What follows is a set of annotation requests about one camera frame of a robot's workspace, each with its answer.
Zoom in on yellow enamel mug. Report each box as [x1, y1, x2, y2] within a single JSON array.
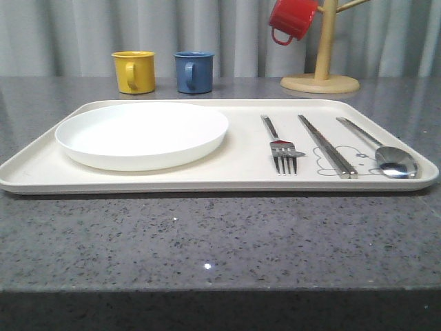
[[112, 51, 156, 94]]

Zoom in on blue enamel mug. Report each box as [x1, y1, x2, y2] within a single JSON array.
[[174, 51, 214, 94]]

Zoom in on silver metal spoon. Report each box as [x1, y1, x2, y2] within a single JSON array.
[[336, 117, 419, 179]]

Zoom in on grey pleated curtain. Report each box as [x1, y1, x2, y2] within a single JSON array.
[[1, 1, 440, 79]]

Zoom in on red enamel mug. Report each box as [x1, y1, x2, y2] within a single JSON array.
[[269, 0, 318, 46]]

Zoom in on cream rabbit serving tray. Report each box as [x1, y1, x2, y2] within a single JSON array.
[[1, 99, 439, 194]]

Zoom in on white round plate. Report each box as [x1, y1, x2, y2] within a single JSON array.
[[54, 102, 229, 172]]

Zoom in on wooden mug tree stand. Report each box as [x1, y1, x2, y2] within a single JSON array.
[[280, 0, 365, 94]]

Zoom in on silver metal chopstick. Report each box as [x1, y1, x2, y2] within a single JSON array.
[[297, 115, 351, 180], [299, 114, 359, 179]]

